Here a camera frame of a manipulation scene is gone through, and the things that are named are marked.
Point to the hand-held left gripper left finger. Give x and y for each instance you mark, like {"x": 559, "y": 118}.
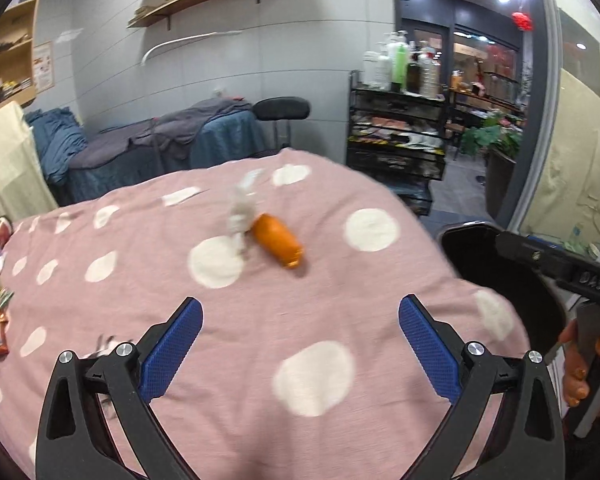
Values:
{"x": 172, "y": 345}

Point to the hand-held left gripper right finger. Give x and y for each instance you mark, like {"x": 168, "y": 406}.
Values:
{"x": 427, "y": 345}

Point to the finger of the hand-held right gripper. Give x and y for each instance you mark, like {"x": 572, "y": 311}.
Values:
{"x": 525, "y": 252}

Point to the orange cylindrical packet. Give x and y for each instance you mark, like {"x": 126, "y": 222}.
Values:
{"x": 275, "y": 240}

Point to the person's right hand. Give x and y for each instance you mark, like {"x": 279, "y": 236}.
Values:
{"x": 575, "y": 380}

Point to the dark brown planter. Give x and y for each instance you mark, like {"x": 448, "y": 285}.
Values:
{"x": 500, "y": 185}

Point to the pink polka dot blanket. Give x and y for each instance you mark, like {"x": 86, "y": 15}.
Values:
{"x": 330, "y": 285}

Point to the green leafy plant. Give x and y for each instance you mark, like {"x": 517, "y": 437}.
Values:
{"x": 490, "y": 135}

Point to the clear plastic jar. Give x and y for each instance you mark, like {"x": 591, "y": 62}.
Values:
{"x": 429, "y": 77}

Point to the red snack packet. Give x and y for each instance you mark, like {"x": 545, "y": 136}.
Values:
{"x": 1, "y": 230}

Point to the dark brown bottle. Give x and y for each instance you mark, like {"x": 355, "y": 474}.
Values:
{"x": 413, "y": 75}

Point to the blue covered massage bed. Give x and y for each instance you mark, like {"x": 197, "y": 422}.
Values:
{"x": 230, "y": 135}

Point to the grey blanket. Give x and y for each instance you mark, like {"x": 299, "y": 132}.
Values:
{"x": 180, "y": 125}

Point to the green bottle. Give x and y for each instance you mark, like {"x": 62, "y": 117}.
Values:
{"x": 400, "y": 67}

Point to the red hanging ornament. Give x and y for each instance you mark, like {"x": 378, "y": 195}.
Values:
{"x": 520, "y": 20}

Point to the pile of blue cloths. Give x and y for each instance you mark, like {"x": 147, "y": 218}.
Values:
{"x": 55, "y": 140}

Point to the white pump bottle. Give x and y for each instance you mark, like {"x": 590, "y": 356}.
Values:
{"x": 387, "y": 57}

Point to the cream towel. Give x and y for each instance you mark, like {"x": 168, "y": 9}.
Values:
{"x": 10, "y": 160}

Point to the black padded headrest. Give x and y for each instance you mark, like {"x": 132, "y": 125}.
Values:
{"x": 280, "y": 108}

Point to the wooden bookcase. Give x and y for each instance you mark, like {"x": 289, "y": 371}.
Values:
{"x": 27, "y": 35}

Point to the white curved wall rail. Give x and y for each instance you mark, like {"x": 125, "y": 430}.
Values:
{"x": 180, "y": 41}

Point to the wall poster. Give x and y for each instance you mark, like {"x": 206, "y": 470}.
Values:
{"x": 43, "y": 67}

